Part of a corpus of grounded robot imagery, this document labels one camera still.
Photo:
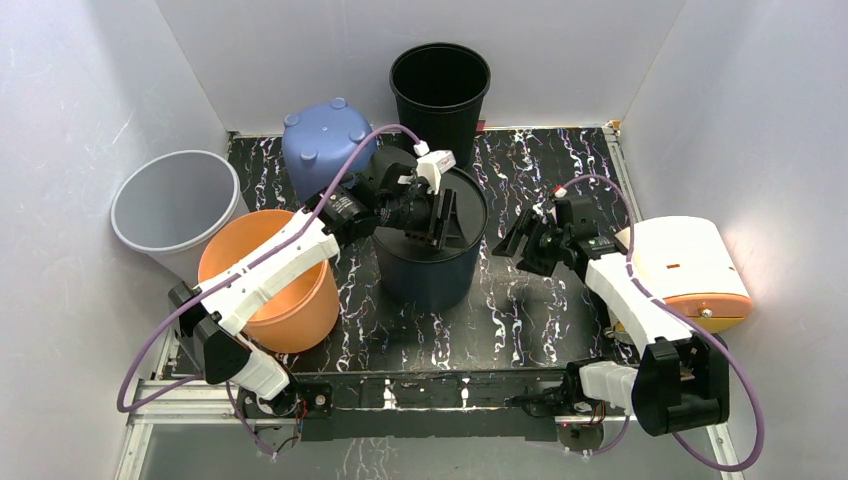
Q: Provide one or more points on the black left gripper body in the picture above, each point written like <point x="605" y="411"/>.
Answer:
<point x="413" y="214"/>

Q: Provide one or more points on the grey plastic bucket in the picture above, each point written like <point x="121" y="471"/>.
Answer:
<point x="171" y="208"/>

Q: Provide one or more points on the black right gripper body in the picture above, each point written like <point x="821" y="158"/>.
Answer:
<point x="536" y="238"/>

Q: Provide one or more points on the orange plastic bucket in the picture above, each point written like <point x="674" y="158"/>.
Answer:
<point x="287" y="304"/>

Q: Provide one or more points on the black front mounting rail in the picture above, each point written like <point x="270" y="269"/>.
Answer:
<point x="537" y="405"/>

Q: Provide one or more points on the black ribbed plastic bucket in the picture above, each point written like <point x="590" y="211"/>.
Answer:
<point x="439" y="89"/>

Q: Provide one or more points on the dark navy plastic bucket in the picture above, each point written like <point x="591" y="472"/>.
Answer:
<point x="431" y="280"/>

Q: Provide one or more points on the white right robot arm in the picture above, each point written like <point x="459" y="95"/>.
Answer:
<point x="682" y="379"/>

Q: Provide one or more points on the light blue plastic bucket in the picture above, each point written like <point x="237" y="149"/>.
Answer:
<point x="317" y="141"/>

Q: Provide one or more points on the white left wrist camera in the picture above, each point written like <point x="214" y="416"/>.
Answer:
<point x="432" y="164"/>

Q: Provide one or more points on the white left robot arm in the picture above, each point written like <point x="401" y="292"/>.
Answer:
<point x="213" y="316"/>

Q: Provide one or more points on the white orange lidded bin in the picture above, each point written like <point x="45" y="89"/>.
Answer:
<point x="684" y="261"/>

